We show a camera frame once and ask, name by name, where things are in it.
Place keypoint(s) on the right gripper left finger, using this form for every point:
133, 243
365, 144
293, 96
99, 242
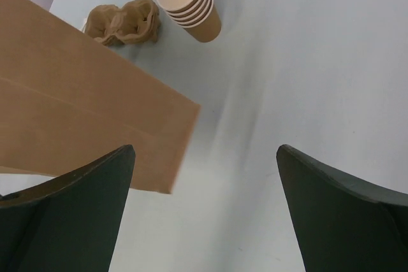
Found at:
71, 222

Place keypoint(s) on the stack of paper cups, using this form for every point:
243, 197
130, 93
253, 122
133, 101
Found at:
197, 17

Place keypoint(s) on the brown paper bag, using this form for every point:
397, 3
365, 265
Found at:
67, 100

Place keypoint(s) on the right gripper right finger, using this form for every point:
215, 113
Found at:
341, 222

